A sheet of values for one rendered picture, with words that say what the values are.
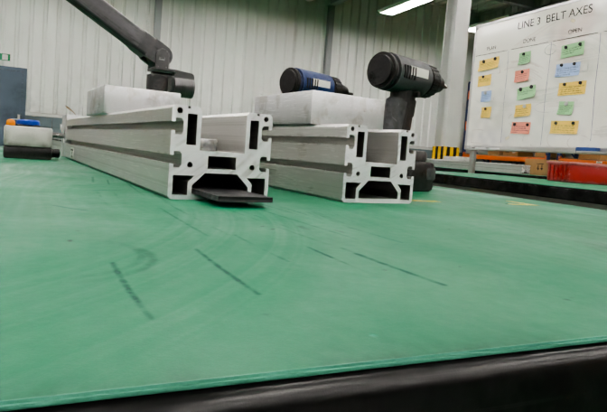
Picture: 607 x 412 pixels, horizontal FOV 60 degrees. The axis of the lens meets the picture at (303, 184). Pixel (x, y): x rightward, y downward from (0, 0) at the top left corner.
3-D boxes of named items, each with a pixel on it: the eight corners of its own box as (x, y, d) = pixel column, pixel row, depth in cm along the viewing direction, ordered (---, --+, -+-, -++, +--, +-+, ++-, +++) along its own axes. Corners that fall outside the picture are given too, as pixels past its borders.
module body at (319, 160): (151, 162, 125) (154, 126, 125) (191, 163, 130) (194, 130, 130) (341, 202, 57) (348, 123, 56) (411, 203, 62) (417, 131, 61)
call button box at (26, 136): (3, 155, 103) (4, 123, 102) (57, 158, 108) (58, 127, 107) (3, 157, 96) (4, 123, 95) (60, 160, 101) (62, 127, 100)
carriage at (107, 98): (85, 131, 88) (87, 90, 87) (151, 136, 93) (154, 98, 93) (101, 132, 74) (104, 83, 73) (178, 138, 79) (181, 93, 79)
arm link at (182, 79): (147, 51, 145) (156, 47, 138) (188, 57, 151) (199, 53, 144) (145, 95, 146) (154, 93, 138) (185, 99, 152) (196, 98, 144)
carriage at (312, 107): (251, 144, 76) (255, 96, 75) (315, 148, 81) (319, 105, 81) (308, 146, 62) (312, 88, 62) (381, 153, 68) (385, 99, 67)
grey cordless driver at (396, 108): (350, 186, 86) (361, 51, 85) (419, 187, 100) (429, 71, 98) (388, 191, 81) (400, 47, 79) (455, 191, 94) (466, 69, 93)
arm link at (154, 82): (144, 70, 143) (150, 69, 138) (169, 74, 147) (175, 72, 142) (143, 97, 144) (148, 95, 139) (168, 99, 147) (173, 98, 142)
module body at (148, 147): (64, 157, 116) (66, 118, 115) (112, 160, 121) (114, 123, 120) (167, 199, 47) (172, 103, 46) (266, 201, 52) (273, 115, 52)
